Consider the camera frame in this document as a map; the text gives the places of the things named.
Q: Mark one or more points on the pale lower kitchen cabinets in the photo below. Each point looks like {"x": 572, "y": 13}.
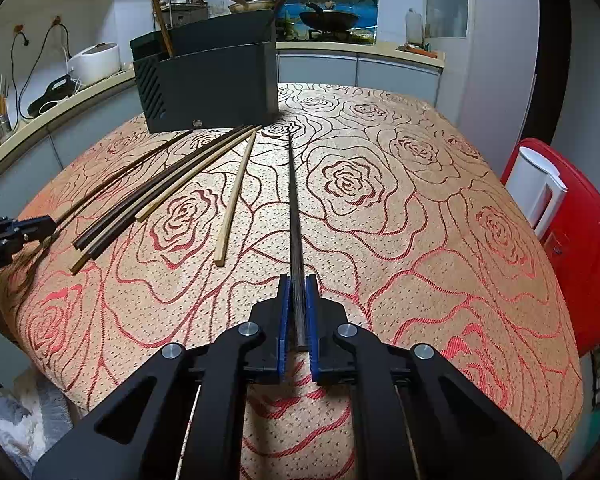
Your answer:
{"x": 395, "y": 80}

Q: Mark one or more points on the dark door frame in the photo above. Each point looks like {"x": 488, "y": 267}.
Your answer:
{"x": 555, "y": 60}

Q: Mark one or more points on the golden pan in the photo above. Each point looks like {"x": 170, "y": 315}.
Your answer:
{"x": 250, "y": 6}

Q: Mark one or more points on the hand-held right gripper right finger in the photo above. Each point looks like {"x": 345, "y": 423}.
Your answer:
{"x": 312, "y": 330}

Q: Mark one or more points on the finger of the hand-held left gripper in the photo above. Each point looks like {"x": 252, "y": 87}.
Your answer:
{"x": 32, "y": 230}

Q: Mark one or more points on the white electric kettle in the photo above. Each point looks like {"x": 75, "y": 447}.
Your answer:
{"x": 530, "y": 180}

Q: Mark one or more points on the white plastic bottle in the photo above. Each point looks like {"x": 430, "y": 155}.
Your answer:
{"x": 414, "y": 27}

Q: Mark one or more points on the metal spice rack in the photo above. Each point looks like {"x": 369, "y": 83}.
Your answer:
{"x": 185, "y": 0}

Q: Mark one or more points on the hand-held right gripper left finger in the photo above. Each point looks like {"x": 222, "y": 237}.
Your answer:
{"x": 283, "y": 330}

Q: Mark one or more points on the black wok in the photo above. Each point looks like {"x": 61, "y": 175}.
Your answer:
{"x": 330, "y": 20}

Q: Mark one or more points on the dark brown chopstick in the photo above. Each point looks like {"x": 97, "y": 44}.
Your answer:
{"x": 87, "y": 237}

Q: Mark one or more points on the row of chopsticks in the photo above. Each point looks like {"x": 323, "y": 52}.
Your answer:
{"x": 97, "y": 249}

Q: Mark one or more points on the blue backsplash picture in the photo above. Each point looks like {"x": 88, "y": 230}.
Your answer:
{"x": 365, "y": 5}

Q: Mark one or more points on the beige kitchen countertop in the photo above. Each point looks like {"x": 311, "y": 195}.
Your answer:
{"x": 340, "y": 46}

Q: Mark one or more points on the orange tray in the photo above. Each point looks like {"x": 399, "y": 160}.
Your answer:
{"x": 420, "y": 50}

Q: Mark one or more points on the red plastic stool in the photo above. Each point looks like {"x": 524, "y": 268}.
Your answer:
{"x": 595, "y": 260}

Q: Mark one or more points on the white rice cooker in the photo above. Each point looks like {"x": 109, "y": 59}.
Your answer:
{"x": 97, "y": 62}

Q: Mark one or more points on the grey fuzzy cloth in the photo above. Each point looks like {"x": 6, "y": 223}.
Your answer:
{"x": 15, "y": 425}

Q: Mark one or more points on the metal utensil cup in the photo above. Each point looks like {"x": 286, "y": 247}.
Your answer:
{"x": 2, "y": 125}

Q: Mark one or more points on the dark grey utensil holder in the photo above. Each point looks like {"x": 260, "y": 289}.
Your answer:
{"x": 205, "y": 85}

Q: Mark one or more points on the black handheld appliance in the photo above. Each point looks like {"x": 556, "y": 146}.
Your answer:
{"x": 50, "y": 95}

